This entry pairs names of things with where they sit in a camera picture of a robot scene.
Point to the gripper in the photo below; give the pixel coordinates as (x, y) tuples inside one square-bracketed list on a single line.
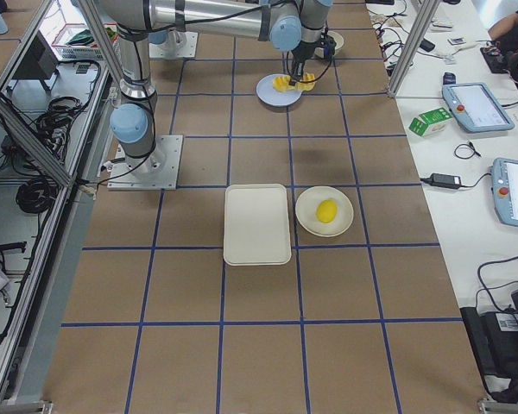
[(301, 55)]

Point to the blue plate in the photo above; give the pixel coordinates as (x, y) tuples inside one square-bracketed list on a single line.
[(270, 96)]

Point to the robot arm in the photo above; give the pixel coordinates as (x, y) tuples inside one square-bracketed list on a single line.
[(296, 27)]

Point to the cream plate with lemon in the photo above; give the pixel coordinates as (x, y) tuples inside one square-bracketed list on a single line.
[(306, 206)]

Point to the cream bowl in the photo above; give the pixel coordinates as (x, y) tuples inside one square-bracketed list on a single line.
[(333, 42)]

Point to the black phone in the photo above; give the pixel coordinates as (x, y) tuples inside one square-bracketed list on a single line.
[(426, 45)]

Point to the yellow lemon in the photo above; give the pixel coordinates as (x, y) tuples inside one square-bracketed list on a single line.
[(326, 211)]

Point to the green white box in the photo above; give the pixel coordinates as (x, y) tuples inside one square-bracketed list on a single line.
[(430, 122)]

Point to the cream rectangular tray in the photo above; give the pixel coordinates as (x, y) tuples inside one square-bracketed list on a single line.
[(256, 225)]

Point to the far teach pendant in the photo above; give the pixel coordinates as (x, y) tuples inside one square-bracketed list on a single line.
[(475, 108)]

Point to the teach pendant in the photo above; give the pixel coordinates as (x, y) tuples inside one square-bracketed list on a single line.
[(504, 174), (475, 108)]

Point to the black power adapter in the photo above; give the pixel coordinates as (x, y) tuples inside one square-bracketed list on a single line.
[(445, 181)]

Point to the near teach pendant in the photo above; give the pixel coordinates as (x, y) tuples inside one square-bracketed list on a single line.
[(504, 174)]

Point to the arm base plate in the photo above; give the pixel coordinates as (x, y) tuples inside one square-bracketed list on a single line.
[(172, 45), (159, 171)]

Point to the aluminium frame post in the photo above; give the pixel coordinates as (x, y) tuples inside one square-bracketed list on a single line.
[(412, 43)]

